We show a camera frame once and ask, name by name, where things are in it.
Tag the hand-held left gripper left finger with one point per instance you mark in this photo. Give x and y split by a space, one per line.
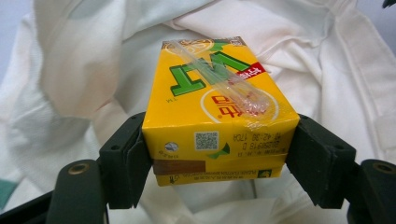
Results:
123 165

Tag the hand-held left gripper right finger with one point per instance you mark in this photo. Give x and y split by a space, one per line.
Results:
323 168

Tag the yellow drink carton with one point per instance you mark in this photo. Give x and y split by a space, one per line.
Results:
199 124

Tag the white printed tote bag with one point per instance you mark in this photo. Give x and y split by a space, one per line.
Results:
77 77

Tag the clear wrapped straw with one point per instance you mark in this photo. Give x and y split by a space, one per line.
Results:
224 81

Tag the pale blue table mat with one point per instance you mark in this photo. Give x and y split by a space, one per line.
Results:
9 31

